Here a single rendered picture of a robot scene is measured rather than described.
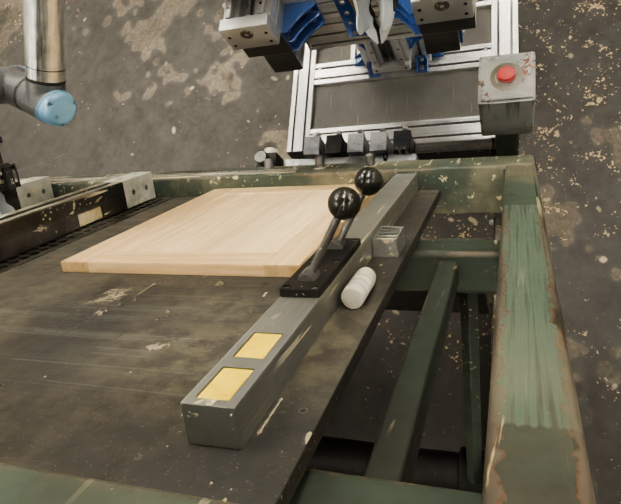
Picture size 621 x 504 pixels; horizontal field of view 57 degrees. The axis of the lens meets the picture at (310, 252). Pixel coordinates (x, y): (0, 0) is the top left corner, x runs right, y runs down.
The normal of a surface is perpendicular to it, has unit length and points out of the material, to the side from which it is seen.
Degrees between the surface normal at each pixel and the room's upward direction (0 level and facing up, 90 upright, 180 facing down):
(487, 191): 33
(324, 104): 0
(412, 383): 58
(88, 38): 0
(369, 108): 0
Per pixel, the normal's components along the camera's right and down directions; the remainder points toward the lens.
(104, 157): -0.33, -0.24
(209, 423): -0.32, 0.32
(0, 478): -0.10, -0.95
